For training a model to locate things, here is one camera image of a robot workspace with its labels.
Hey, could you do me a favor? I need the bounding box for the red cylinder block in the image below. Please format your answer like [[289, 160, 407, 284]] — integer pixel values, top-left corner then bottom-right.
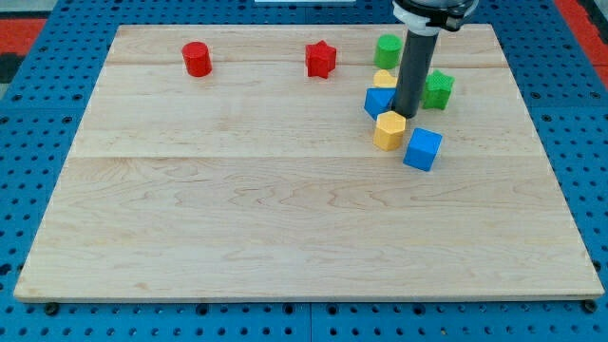
[[181, 41, 213, 77]]

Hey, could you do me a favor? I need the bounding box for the red star block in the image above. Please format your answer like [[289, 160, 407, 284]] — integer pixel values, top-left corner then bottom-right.
[[305, 40, 337, 79]]

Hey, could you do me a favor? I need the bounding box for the green star block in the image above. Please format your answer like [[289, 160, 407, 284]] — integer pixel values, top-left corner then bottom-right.
[[422, 70, 455, 109]]

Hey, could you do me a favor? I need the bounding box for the green cylinder block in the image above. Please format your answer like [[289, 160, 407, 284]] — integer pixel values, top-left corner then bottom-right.
[[373, 34, 403, 69]]

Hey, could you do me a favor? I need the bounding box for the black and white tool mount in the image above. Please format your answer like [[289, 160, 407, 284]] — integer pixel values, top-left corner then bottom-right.
[[392, 0, 479, 36]]

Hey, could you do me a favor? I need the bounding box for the yellow hexagon block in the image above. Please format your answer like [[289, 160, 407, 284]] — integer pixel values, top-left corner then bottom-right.
[[372, 111, 407, 151]]

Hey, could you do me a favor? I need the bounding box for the blue triangle block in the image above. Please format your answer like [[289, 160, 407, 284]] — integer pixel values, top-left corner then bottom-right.
[[364, 87, 395, 120]]

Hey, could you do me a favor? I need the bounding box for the light wooden board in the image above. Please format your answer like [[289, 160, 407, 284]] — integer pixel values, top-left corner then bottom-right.
[[14, 25, 604, 303]]

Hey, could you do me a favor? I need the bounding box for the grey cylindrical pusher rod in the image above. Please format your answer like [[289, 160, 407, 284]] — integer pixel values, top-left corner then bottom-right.
[[392, 30, 438, 119]]

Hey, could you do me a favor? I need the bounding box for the blue cube block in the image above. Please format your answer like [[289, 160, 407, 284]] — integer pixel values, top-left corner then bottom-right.
[[403, 127, 443, 172]]

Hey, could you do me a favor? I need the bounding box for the yellow heart block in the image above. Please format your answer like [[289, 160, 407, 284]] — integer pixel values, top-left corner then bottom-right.
[[372, 69, 397, 88]]

